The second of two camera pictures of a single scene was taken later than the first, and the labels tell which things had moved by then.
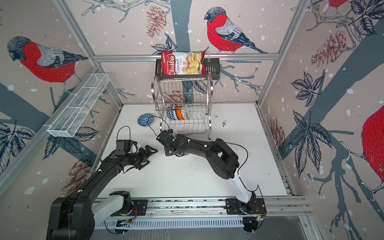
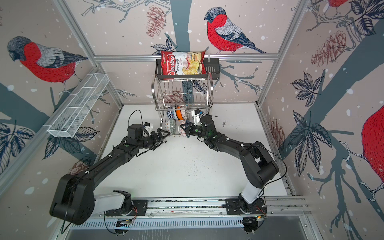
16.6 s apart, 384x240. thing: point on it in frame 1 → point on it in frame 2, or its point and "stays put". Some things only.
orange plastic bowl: [179, 114] stays put
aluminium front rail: [215, 206] stays put
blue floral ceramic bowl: [174, 114] stays put
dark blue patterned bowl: [143, 120] → [181, 131]
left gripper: [143, 155] → [157, 142]
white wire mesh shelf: [78, 106] stays put
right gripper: [166, 152] → [191, 127]
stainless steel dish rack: [184, 104] stays put
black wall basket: [213, 72] stays put
